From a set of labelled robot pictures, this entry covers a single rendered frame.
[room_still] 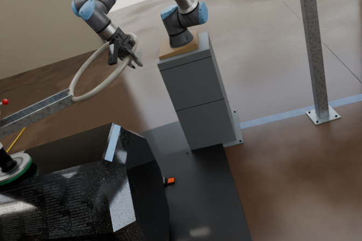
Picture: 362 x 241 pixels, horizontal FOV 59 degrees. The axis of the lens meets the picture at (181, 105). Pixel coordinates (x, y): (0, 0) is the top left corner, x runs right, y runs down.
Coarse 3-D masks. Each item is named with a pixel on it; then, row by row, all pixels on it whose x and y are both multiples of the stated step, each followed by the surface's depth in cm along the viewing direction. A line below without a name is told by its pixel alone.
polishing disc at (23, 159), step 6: (12, 156) 178; (18, 156) 175; (24, 156) 173; (18, 162) 169; (24, 162) 167; (0, 168) 170; (12, 168) 166; (18, 168) 164; (0, 174) 165; (6, 174) 163; (12, 174) 161; (0, 180) 160; (6, 180) 160
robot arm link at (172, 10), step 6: (174, 6) 230; (162, 12) 232; (168, 12) 227; (174, 12) 228; (162, 18) 233; (168, 18) 229; (174, 18) 228; (168, 24) 232; (174, 24) 231; (180, 24) 229; (168, 30) 236; (174, 30) 234; (180, 30) 235
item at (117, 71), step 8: (136, 40) 165; (104, 48) 190; (96, 56) 192; (128, 56) 156; (88, 64) 191; (120, 64) 154; (80, 72) 187; (120, 72) 154; (72, 80) 183; (112, 80) 153; (72, 88) 178; (96, 88) 153; (104, 88) 154; (80, 96) 159; (88, 96) 155
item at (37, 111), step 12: (60, 96) 174; (72, 96) 165; (36, 108) 170; (48, 108) 162; (60, 108) 165; (0, 120) 164; (12, 120) 167; (24, 120) 159; (36, 120) 161; (0, 132) 156; (12, 132) 158
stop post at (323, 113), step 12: (300, 0) 218; (312, 0) 212; (312, 12) 216; (312, 24) 220; (312, 36) 224; (312, 48) 228; (312, 60) 233; (312, 72) 240; (324, 72) 238; (312, 84) 249; (324, 84) 243; (324, 96) 248; (324, 108) 253; (312, 120) 258; (324, 120) 253
